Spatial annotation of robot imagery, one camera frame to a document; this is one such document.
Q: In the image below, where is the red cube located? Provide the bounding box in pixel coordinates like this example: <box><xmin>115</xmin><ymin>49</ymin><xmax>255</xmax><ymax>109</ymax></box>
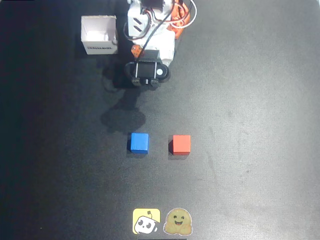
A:
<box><xmin>168</xmin><ymin>134</ymin><xmax>192</xmax><ymax>156</ymax></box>

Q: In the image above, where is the blue cube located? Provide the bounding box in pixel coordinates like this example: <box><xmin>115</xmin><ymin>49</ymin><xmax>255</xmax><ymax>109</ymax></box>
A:
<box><xmin>129</xmin><ymin>132</ymin><xmax>150</xmax><ymax>154</ymax></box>

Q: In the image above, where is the white cardboard box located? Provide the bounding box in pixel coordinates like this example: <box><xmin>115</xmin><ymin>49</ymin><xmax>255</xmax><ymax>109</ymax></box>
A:
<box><xmin>80</xmin><ymin>15</ymin><xmax>119</xmax><ymax>55</ymax></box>

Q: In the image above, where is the yellow robot sticker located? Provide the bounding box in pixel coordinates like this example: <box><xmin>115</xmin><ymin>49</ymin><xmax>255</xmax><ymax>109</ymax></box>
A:
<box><xmin>132</xmin><ymin>208</ymin><xmax>161</xmax><ymax>235</ymax></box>

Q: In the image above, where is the hugging face sticker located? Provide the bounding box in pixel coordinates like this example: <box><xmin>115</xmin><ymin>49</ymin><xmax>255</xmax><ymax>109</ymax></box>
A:
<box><xmin>163</xmin><ymin>207</ymin><xmax>193</xmax><ymax>236</ymax></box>

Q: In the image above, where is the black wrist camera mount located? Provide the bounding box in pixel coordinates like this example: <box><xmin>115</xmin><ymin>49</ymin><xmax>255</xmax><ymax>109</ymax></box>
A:
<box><xmin>124</xmin><ymin>49</ymin><xmax>171</xmax><ymax>89</ymax></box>

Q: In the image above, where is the black camera cable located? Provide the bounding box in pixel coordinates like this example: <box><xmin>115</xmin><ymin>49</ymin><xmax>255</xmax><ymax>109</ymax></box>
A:
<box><xmin>134</xmin><ymin>12</ymin><xmax>175</xmax><ymax>65</ymax></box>

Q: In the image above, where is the white cable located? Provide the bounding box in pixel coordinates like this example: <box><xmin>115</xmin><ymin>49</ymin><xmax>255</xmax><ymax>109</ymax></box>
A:
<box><xmin>159</xmin><ymin>0</ymin><xmax>198</xmax><ymax>29</ymax></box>

